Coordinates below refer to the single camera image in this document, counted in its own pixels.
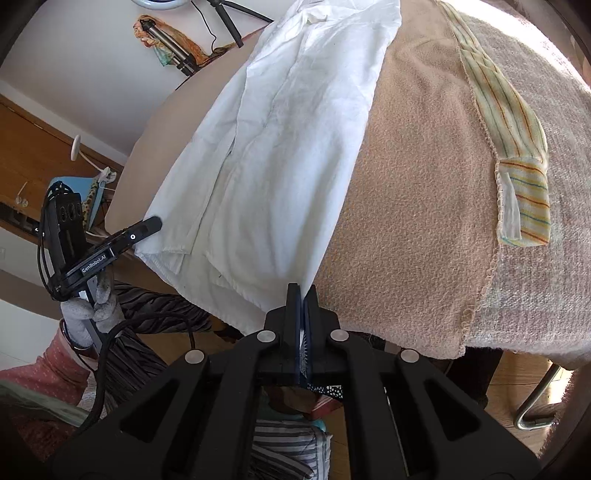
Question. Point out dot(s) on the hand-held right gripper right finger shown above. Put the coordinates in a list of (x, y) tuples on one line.
[(311, 323)]

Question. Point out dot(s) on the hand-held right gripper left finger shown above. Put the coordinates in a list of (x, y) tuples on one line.
[(294, 323)]

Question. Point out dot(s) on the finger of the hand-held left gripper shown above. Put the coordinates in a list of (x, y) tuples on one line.
[(138, 233)]

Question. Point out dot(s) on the white shirt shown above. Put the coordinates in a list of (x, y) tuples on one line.
[(286, 161)]

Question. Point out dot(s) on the person's left forearm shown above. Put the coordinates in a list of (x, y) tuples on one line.
[(41, 369)]

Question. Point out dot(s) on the person's left hand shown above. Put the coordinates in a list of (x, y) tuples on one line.
[(99, 300)]

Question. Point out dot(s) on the white desk lamp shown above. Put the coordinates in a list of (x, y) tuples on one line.
[(78, 147)]

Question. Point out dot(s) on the wooden cabinet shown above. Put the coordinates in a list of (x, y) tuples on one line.
[(37, 152)]

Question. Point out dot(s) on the dark striped trousers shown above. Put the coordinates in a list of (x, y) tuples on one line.
[(147, 332)]

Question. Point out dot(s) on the grey striped cloth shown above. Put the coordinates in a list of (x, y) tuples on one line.
[(286, 447)]

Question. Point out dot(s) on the beige blanket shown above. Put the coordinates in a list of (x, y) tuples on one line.
[(415, 184)]

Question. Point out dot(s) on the folded silver tripod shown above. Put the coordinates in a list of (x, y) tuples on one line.
[(168, 46)]

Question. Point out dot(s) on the orange patterned scarf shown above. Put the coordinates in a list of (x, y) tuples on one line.
[(184, 41)]

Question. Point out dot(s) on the small black tripod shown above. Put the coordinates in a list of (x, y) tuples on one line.
[(226, 21)]

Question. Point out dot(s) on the metal chair leg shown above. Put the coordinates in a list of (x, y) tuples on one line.
[(535, 406)]

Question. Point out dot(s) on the pinkish woven blanket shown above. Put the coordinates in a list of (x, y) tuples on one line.
[(554, 115)]

